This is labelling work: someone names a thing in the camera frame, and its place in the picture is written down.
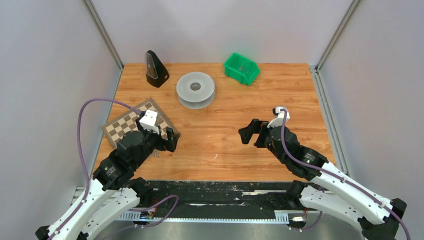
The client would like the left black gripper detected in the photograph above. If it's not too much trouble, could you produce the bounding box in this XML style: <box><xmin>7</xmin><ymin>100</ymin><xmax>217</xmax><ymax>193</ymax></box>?
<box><xmin>132</xmin><ymin>117</ymin><xmax>181</xmax><ymax>169</ymax></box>

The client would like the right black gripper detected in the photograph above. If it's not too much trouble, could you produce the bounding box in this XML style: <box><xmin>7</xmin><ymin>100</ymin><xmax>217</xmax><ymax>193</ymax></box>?
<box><xmin>238</xmin><ymin>119</ymin><xmax>287</xmax><ymax>165</ymax></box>

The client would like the grey perforated cable spool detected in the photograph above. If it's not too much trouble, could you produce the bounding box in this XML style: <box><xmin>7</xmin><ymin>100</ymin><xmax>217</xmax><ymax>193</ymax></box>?
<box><xmin>176</xmin><ymin>71</ymin><xmax>216</xmax><ymax>110</ymax></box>

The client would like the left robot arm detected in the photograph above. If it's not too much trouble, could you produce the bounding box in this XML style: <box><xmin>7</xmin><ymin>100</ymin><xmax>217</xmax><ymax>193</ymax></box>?
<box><xmin>35</xmin><ymin>127</ymin><xmax>181</xmax><ymax>240</ymax></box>

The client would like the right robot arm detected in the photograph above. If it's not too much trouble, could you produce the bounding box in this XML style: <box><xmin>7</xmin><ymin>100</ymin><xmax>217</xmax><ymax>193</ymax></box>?
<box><xmin>238</xmin><ymin>118</ymin><xmax>411</xmax><ymax>240</ymax></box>

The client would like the wooden chessboard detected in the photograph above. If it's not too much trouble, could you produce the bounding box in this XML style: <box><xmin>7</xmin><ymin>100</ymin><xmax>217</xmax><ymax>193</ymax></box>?
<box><xmin>101</xmin><ymin>98</ymin><xmax>178</xmax><ymax>149</ymax></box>

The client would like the green plastic bin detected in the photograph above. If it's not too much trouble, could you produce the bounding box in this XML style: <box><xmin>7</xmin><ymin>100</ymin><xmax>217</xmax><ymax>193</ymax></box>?
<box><xmin>223</xmin><ymin>52</ymin><xmax>260</xmax><ymax>86</ymax></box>

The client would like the black metronome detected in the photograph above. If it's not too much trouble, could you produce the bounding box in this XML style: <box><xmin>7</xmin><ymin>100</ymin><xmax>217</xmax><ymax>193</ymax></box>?
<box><xmin>145</xmin><ymin>50</ymin><xmax>170</xmax><ymax>88</ymax></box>

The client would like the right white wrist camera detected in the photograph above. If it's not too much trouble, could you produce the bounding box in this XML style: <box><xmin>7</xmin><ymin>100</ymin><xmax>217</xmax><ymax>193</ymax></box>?
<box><xmin>267</xmin><ymin>106</ymin><xmax>290</xmax><ymax>128</ymax></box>

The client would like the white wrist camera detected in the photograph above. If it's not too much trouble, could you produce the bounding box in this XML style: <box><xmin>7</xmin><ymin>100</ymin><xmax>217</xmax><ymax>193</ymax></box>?
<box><xmin>267</xmin><ymin>106</ymin><xmax>290</xmax><ymax>128</ymax></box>
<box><xmin>138</xmin><ymin>110</ymin><xmax>160</xmax><ymax>135</ymax></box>

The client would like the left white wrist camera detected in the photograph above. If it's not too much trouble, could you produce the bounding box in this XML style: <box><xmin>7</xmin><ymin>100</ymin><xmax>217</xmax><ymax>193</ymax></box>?
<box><xmin>138</xmin><ymin>110</ymin><xmax>160</xmax><ymax>135</ymax></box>

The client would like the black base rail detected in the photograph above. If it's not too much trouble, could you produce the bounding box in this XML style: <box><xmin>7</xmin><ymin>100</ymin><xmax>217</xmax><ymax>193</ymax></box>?
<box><xmin>137</xmin><ymin>180</ymin><xmax>305</xmax><ymax>220</ymax></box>

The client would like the white slotted cable duct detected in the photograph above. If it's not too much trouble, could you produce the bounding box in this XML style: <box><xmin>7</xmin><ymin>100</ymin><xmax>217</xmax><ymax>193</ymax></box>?
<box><xmin>117</xmin><ymin>211</ymin><xmax>290</xmax><ymax>224</ymax></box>

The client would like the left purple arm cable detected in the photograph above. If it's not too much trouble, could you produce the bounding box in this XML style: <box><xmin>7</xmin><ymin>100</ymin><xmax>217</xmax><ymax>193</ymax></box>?
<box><xmin>46</xmin><ymin>97</ymin><xmax>143</xmax><ymax>240</ymax></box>

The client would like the left aluminium frame post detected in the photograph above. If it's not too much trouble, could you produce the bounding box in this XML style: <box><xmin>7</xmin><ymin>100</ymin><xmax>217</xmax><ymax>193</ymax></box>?
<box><xmin>82</xmin><ymin>0</ymin><xmax>124</xmax><ymax>72</ymax></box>

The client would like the aluminium frame post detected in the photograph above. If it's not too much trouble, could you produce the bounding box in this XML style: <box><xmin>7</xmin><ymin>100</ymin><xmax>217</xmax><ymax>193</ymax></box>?
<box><xmin>315</xmin><ymin>0</ymin><xmax>362</xmax><ymax>72</ymax></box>
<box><xmin>82</xmin><ymin>0</ymin><xmax>124</xmax><ymax>72</ymax></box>

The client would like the right aluminium frame post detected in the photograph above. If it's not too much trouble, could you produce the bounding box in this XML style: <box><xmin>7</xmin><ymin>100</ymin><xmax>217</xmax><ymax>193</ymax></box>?
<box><xmin>315</xmin><ymin>0</ymin><xmax>362</xmax><ymax>72</ymax></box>

